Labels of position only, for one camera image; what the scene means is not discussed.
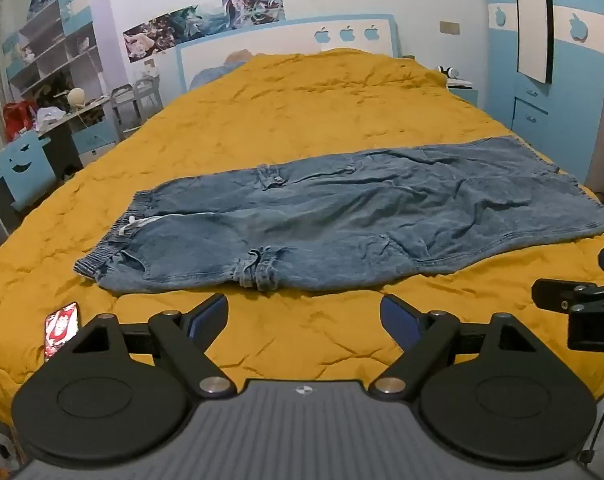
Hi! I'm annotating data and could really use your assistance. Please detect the white hanging panel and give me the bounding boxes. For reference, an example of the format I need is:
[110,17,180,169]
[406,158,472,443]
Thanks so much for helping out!
[513,0,554,85]

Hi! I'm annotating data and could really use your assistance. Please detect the blue chair with face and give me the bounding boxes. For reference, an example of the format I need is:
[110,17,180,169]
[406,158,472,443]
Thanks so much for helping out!
[0,130,59,212]

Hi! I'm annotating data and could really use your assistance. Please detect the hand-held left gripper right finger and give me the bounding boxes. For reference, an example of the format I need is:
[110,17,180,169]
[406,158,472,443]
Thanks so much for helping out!
[368,294,533,397]

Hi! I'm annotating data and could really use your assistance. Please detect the cluttered desk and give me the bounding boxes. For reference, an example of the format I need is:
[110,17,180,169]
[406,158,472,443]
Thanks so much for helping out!
[0,94,119,221]

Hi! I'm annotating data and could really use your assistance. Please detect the black and white headphones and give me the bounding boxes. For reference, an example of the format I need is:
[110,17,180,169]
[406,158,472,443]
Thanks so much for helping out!
[437,65,475,86]

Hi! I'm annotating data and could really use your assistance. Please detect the red bag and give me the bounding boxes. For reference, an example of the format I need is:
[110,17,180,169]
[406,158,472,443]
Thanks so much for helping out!
[2,100,39,144]

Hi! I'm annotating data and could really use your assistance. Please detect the blue and white wardrobe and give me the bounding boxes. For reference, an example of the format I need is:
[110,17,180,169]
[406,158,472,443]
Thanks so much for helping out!
[482,0,604,187]

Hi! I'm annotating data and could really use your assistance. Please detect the black cable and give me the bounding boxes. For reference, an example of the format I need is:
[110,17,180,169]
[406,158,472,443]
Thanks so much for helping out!
[579,379,604,467]

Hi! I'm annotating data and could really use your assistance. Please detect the blue nightstand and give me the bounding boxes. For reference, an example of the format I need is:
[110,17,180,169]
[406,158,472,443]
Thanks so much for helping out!
[447,86,481,109]

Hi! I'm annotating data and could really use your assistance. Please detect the blue pillow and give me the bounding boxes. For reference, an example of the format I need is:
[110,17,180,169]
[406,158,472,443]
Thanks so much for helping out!
[188,49,257,89]

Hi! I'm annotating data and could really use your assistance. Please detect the grey chair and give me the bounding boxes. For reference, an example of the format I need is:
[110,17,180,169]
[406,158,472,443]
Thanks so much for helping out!
[110,77,164,137]

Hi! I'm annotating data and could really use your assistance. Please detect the blue denim pants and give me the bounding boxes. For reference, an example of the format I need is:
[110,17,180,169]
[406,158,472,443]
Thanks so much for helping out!
[73,135,604,293]

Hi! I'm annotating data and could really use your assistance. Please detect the anime wall poster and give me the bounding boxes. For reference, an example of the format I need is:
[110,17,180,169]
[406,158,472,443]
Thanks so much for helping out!
[221,0,287,29]
[123,16,183,64]
[169,2,231,46]

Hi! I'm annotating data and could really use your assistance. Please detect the yellow quilted blanket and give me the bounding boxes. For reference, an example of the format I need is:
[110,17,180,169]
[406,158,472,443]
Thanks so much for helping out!
[0,48,604,426]

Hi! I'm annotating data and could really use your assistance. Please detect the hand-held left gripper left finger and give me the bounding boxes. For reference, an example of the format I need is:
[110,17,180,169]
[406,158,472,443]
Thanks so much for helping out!
[74,293,235,398]

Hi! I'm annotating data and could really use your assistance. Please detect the white and blue shelf unit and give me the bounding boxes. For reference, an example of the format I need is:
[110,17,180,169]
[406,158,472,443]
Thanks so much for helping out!
[2,0,114,111]

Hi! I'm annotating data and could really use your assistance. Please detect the white and blue headboard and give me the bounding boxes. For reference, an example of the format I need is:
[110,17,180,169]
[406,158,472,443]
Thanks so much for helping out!
[174,12,400,93]

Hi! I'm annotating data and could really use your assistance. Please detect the smartphone with red screen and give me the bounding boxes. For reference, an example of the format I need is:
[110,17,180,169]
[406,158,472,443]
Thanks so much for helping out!
[44,301,80,364]

